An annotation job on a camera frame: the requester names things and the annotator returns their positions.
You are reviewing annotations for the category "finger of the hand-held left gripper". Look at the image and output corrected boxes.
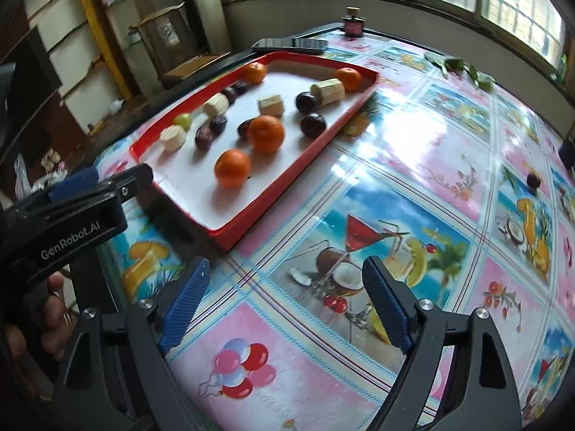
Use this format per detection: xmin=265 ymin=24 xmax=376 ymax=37
xmin=96 ymin=164 xmax=153 ymax=209
xmin=47 ymin=168 xmax=100 ymax=203

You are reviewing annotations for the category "yellow pole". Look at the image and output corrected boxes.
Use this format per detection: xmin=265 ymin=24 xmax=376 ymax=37
xmin=74 ymin=0 xmax=133 ymax=99

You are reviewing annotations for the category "wooden chair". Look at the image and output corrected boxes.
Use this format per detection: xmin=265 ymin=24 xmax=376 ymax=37
xmin=130 ymin=2 xmax=230 ymax=88

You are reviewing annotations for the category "peeled banana piece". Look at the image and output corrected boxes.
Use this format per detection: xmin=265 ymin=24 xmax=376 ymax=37
xmin=202 ymin=93 xmax=230 ymax=117
xmin=160 ymin=125 xmax=187 ymax=151
xmin=258 ymin=94 xmax=285 ymax=117
xmin=311 ymin=78 xmax=346 ymax=105

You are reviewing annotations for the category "white shelf unit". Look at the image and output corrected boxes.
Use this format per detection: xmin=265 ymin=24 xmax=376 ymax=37
xmin=22 ymin=0 xmax=135 ymax=113

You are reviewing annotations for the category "pile of small white packets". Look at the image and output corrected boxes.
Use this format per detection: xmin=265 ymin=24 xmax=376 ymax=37
xmin=40 ymin=148 xmax=68 ymax=176

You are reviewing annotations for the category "red rimmed white tray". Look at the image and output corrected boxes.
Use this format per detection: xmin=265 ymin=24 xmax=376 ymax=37
xmin=129 ymin=51 xmax=380 ymax=252

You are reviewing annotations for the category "red perfume bottle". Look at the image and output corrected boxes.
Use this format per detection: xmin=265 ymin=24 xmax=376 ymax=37
xmin=341 ymin=6 xmax=365 ymax=37

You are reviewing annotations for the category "person's left hand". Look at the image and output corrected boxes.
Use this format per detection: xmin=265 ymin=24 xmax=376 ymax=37
xmin=4 ymin=272 xmax=79 ymax=369

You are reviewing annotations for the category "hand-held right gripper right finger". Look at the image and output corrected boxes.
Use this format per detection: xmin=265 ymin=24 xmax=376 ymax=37
xmin=362 ymin=256 xmax=524 ymax=431

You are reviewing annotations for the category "green leafy vegetable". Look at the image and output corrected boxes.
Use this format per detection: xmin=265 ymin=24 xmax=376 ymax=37
xmin=424 ymin=51 xmax=495 ymax=91

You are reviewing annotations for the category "black screen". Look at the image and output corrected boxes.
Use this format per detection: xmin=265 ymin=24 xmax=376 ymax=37
xmin=0 ymin=27 xmax=61 ymax=144

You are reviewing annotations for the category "orange mandarin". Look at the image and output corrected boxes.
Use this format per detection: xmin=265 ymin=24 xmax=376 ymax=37
xmin=243 ymin=62 xmax=268 ymax=84
xmin=248 ymin=115 xmax=285 ymax=152
xmin=215 ymin=149 xmax=252 ymax=188
xmin=335 ymin=67 xmax=363 ymax=93

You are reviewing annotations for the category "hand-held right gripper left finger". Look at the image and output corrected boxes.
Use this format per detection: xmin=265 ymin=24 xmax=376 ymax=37
xmin=56 ymin=257 xmax=212 ymax=431

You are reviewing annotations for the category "black smartphone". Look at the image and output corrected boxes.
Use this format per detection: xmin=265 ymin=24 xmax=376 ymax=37
xmin=252 ymin=37 xmax=328 ymax=52

